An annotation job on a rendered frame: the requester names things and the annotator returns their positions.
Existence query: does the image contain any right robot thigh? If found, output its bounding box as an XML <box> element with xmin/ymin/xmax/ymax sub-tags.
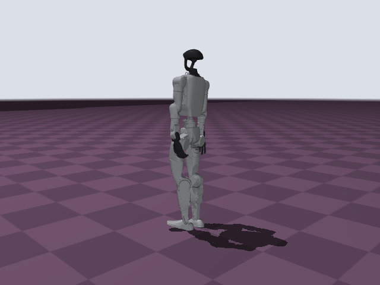
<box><xmin>186</xmin><ymin>134</ymin><xmax>205</xmax><ymax>187</ymax></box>

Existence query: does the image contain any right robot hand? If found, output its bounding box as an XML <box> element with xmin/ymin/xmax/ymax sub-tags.
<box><xmin>198</xmin><ymin>131</ymin><xmax>206</xmax><ymax>154</ymax></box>

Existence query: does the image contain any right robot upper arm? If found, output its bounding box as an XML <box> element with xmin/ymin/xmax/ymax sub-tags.
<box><xmin>201</xmin><ymin>80</ymin><xmax>210</xmax><ymax>113</ymax></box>

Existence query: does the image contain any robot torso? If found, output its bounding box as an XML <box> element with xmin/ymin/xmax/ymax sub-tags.
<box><xmin>179</xmin><ymin>72</ymin><xmax>205</xmax><ymax>144</ymax></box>

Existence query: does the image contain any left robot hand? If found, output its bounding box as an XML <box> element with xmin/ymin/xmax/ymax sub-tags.
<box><xmin>172</xmin><ymin>132</ymin><xmax>188</xmax><ymax>159</ymax></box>

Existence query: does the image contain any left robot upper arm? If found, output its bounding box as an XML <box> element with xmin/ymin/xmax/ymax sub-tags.
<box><xmin>172</xmin><ymin>76</ymin><xmax>187</xmax><ymax>113</ymax></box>

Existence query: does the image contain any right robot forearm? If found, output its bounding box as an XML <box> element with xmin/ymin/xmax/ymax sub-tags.
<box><xmin>197</xmin><ymin>111</ymin><xmax>207</xmax><ymax>135</ymax></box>

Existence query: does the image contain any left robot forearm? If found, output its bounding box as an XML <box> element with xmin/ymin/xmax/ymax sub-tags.
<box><xmin>169</xmin><ymin>104</ymin><xmax>181</xmax><ymax>140</ymax></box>

